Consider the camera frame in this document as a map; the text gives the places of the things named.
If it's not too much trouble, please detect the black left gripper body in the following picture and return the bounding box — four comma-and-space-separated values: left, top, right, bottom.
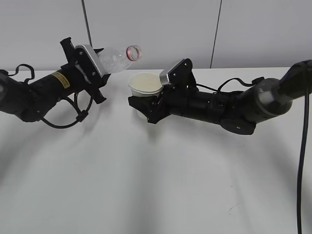
60, 37, 110, 104

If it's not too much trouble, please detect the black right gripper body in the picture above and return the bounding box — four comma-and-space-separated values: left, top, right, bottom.
147, 85, 197, 124

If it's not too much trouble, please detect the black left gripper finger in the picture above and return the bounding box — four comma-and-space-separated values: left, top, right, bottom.
94, 48, 104, 55

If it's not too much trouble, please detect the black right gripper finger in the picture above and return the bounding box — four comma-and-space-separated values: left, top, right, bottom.
128, 96, 158, 115

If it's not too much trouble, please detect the clear water bottle red label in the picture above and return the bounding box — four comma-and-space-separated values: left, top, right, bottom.
98, 45, 142, 74

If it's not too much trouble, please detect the white paper cup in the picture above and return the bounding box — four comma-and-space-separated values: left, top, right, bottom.
128, 73, 163, 119

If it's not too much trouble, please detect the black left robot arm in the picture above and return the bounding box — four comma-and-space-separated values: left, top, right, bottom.
0, 38, 110, 123

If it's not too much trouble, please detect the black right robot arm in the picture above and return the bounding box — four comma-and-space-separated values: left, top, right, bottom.
128, 58, 312, 135

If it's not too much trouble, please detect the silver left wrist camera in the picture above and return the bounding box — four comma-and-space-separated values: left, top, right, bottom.
75, 44, 105, 86

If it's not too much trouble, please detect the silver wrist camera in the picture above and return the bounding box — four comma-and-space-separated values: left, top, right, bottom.
159, 58, 193, 87
75, 44, 105, 86

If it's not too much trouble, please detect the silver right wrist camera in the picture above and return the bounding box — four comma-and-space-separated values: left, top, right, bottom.
159, 58, 193, 87

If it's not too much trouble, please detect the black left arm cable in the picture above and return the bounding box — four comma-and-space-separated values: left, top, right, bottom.
7, 63, 95, 129

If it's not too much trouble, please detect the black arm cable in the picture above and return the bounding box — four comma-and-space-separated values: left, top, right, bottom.
195, 77, 265, 95
7, 63, 95, 129

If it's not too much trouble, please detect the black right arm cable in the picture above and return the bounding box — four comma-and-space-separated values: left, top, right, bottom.
195, 77, 265, 95

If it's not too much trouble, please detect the thick black hanging cable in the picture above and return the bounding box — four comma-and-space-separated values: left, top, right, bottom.
296, 60, 312, 234

